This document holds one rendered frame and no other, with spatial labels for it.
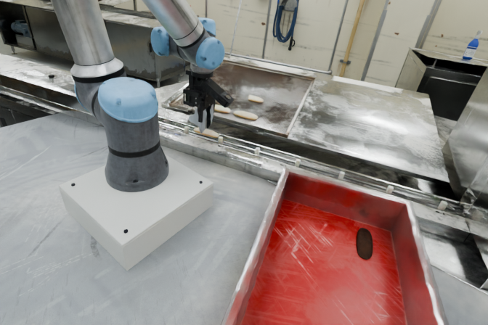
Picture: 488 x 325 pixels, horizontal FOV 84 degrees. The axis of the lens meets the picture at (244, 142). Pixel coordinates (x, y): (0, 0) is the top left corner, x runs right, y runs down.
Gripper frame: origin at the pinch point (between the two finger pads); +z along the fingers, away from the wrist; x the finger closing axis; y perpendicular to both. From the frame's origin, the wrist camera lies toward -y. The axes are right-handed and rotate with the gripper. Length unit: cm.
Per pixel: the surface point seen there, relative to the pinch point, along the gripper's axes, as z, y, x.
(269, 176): 5.4, -27.2, 9.1
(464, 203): 1, -80, 0
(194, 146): 3.0, -0.6, 9.0
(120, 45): 36, 236, -205
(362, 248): 6, -55, 24
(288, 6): -24, 63, -363
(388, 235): 7, -61, 16
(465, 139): -10, -80, -18
